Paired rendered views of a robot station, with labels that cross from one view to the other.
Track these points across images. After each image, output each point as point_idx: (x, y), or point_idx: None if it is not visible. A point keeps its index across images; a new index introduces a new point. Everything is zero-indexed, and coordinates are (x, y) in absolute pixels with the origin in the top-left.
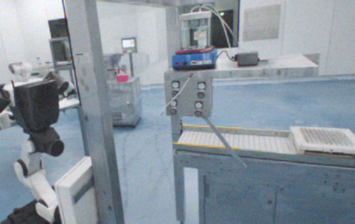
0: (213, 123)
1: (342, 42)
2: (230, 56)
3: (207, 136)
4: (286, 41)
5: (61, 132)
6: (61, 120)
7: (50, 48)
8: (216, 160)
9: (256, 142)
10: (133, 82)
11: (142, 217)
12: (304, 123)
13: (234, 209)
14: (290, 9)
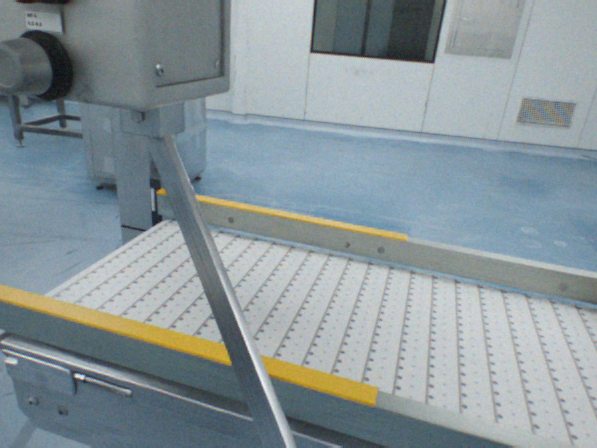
0: (356, 211)
1: None
2: (416, 80)
3: (245, 259)
4: (523, 68)
5: None
6: (2, 157)
7: None
8: (215, 436)
9: (470, 328)
10: None
11: None
12: (539, 235)
13: None
14: (545, 1)
